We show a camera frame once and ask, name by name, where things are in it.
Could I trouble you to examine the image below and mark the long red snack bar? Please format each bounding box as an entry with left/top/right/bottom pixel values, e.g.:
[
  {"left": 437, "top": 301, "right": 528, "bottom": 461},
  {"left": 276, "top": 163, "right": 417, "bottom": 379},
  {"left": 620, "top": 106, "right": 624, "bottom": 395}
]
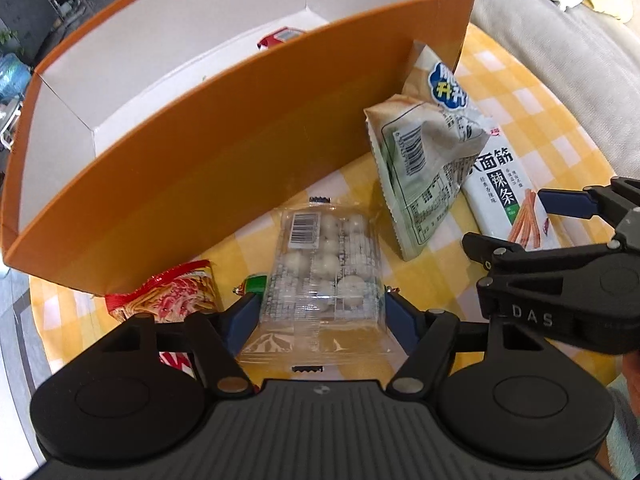
[{"left": 257, "top": 27, "right": 305, "bottom": 50}]

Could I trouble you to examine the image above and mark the blue water jug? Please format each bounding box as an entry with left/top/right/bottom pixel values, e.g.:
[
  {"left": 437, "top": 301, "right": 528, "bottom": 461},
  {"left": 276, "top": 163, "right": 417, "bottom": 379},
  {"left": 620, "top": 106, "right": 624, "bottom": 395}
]
[{"left": 0, "top": 53, "right": 32, "bottom": 102}]

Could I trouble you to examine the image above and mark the clear white candy packet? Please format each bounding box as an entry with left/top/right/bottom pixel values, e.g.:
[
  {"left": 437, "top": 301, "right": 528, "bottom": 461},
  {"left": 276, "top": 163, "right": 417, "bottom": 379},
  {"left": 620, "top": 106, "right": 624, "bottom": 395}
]
[{"left": 239, "top": 196, "right": 405, "bottom": 382}]

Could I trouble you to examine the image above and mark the small white rolling stool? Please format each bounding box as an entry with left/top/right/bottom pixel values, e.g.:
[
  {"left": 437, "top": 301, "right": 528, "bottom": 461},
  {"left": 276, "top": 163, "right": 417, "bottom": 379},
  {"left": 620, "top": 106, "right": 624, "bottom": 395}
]
[{"left": 0, "top": 98, "right": 23, "bottom": 151}]

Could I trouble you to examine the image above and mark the orange cardboard box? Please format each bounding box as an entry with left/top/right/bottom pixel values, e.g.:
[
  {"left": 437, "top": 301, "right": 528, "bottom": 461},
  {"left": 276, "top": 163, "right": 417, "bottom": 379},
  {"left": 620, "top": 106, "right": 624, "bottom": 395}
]
[{"left": 1, "top": 0, "right": 474, "bottom": 296}]

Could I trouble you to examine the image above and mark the white spicy strip packet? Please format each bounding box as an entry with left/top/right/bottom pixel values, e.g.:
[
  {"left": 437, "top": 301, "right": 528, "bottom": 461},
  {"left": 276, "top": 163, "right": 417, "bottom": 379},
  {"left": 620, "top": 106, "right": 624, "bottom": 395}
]
[{"left": 462, "top": 128, "right": 560, "bottom": 250}]

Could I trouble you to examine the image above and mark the red Mimi fries bag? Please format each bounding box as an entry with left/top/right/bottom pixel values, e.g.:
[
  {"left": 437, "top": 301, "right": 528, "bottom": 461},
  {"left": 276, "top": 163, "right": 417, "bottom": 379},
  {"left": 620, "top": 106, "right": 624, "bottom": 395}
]
[{"left": 103, "top": 258, "right": 226, "bottom": 378}]

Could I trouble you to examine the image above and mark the white blue logo snack bag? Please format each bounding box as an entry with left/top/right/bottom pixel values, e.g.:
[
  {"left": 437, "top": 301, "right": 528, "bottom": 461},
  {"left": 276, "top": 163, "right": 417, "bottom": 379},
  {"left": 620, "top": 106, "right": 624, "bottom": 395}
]
[{"left": 364, "top": 41, "right": 497, "bottom": 261}]

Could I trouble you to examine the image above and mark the beige sofa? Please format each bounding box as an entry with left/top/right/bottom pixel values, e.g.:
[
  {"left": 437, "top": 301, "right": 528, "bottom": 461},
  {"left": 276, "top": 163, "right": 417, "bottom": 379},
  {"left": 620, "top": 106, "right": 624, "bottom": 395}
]
[{"left": 471, "top": 0, "right": 639, "bottom": 178}]

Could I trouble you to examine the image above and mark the green sausage stick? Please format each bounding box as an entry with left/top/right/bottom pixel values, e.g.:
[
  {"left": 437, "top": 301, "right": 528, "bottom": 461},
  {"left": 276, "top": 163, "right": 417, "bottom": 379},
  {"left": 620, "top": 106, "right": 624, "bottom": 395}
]
[{"left": 233, "top": 273, "right": 268, "bottom": 296}]

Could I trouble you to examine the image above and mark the yellow checkered tablecloth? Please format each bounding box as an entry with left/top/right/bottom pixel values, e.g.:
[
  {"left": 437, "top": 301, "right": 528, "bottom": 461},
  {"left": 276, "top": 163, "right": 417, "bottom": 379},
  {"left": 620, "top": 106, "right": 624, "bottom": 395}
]
[{"left": 29, "top": 26, "right": 614, "bottom": 372}]

